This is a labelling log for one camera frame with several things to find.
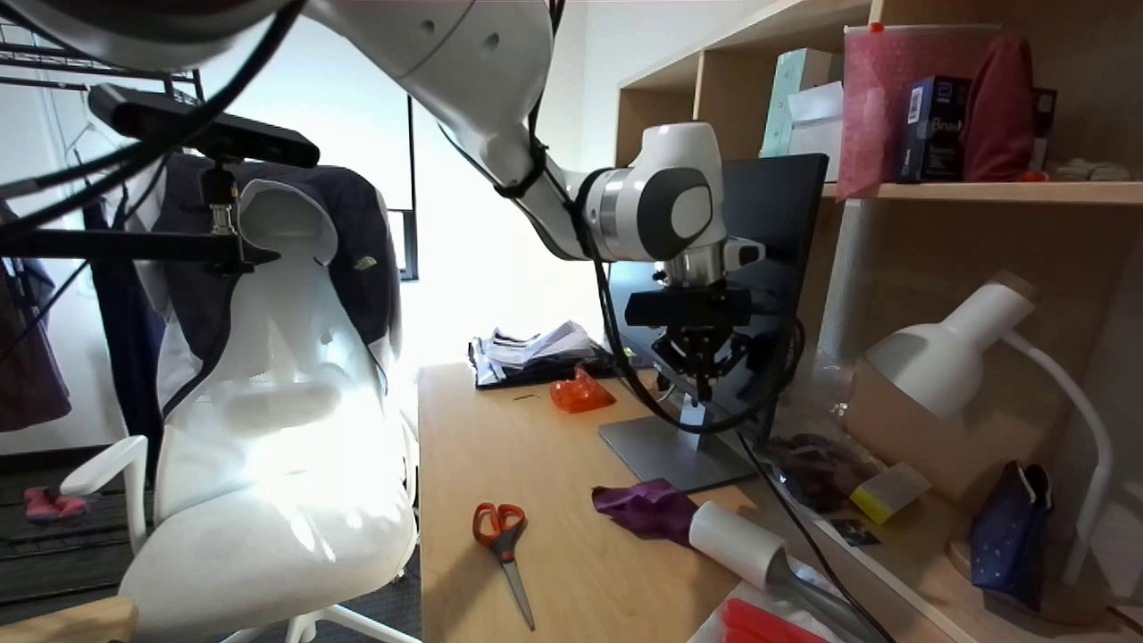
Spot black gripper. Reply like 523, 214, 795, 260
655, 285, 754, 378

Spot purple cloth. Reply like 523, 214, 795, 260
592, 480, 695, 548

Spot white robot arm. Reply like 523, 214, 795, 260
4, 0, 725, 292

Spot white desk lamp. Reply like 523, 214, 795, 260
862, 280, 1118, 585

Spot black computer monitor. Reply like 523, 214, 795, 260
606, 155, 829, 438

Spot grey monitor stand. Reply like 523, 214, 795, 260
599, 420, 776, 492

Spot orange plastic item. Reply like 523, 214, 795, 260
549, 368, 614, 414

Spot folded grey clothes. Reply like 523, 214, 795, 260
468, 322, 614, 391

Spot white lint roller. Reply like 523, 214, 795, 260
687, 504, 889, 643

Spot teal box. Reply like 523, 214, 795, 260
761, 46, 836, 157

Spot yellow sticky notes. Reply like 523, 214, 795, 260
849, 466, 930, 526

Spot dark blue box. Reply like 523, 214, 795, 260
900, 76, 969, 183

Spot wooden bookshelf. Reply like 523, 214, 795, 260
614, 0, 1143, 643

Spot plastic package with red item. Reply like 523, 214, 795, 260
691, 585, 832, 643

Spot dark red pouch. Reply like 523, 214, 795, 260
960, 35, 1035, 183

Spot dark blue starry pouch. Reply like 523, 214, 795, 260
969, 463, 1053, 607

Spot dark jacket on chair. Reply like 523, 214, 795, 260
82, 152, 408, 398

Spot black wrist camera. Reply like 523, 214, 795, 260
606, 236, 768, 334

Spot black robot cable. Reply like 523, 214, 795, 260
523, 0, 813, 440

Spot red handled scissors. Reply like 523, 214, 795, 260
473, 504, 536, 629

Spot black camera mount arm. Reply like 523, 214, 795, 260
0, 218, 274, 270

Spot black external camera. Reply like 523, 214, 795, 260
91, 86, 323, 168

